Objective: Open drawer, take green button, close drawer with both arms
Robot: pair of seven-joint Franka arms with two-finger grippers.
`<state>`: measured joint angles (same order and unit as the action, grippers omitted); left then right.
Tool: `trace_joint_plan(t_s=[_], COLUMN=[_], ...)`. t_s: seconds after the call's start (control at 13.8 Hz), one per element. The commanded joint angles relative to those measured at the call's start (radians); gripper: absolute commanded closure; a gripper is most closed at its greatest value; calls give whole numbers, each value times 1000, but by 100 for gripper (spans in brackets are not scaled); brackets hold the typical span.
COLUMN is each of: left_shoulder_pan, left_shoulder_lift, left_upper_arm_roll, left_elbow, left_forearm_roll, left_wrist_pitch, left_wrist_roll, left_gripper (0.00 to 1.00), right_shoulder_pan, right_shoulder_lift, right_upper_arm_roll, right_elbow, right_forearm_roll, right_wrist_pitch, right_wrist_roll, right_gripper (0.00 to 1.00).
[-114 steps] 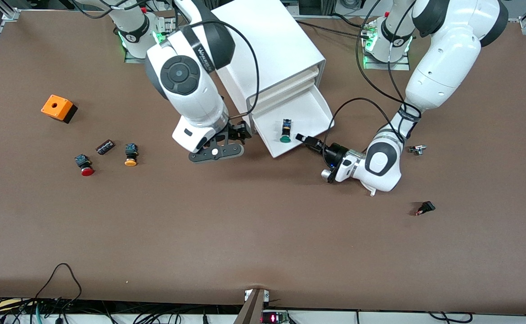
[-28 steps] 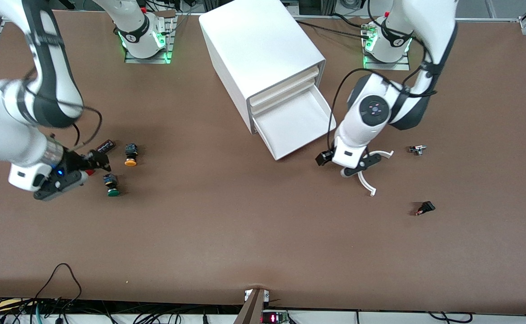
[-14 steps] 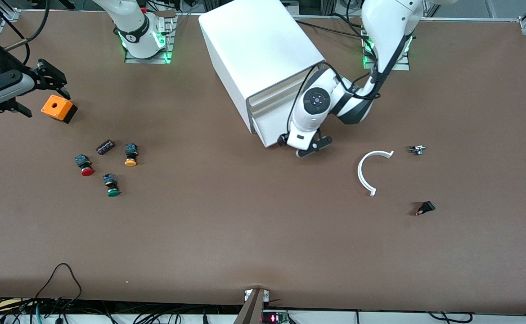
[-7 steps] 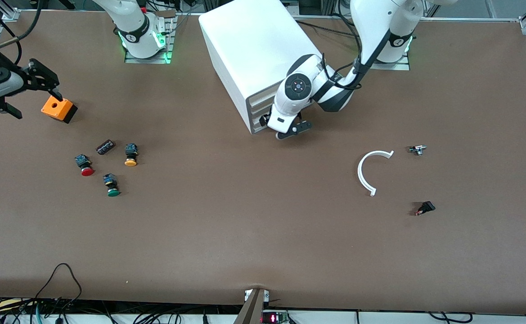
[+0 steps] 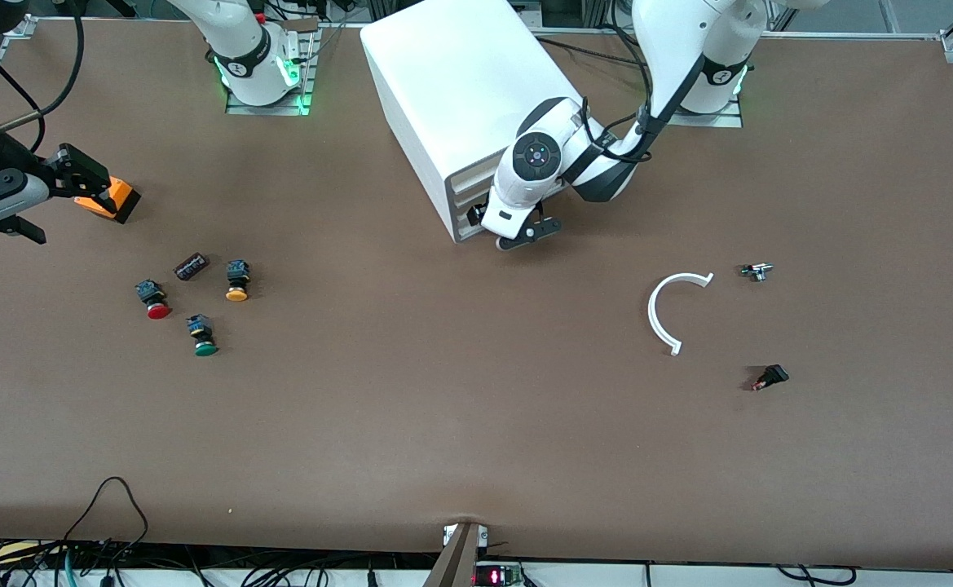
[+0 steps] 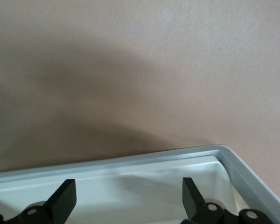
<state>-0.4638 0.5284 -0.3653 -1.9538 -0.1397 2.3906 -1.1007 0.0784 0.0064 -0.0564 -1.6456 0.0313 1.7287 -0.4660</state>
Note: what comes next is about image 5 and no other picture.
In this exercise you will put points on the brown camera stand post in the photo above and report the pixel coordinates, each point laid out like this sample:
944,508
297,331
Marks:
452,562

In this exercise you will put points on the black square push switch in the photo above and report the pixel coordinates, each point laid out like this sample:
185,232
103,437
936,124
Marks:
772,377

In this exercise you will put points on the chrome tee fitting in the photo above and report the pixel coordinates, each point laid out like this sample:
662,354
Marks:
757,271

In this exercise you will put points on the small black rectangular component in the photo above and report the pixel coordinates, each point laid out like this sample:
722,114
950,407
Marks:
191,267

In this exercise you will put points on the white compartment tray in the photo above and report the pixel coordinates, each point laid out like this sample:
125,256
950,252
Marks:
460,81

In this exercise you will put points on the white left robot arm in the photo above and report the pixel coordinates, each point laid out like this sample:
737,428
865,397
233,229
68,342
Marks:
688,49

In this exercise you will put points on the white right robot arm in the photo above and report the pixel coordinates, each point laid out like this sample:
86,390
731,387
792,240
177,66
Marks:
248,49

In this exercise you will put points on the green mushroom push button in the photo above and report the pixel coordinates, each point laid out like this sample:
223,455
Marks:
203,336

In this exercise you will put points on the yellow mushroom push button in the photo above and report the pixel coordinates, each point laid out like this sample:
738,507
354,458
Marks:
237,281

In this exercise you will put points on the orange and black block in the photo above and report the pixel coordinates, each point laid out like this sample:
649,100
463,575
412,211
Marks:
113,200

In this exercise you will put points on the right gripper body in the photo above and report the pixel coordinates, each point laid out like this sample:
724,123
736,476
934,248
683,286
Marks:
5,155

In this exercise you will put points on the small red display module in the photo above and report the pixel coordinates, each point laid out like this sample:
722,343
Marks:
496,575

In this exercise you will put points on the red mushroom push button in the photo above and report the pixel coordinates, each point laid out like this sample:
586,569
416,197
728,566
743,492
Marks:
154,300

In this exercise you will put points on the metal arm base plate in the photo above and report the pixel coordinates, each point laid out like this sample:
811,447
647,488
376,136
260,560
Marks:
733,121
309,81

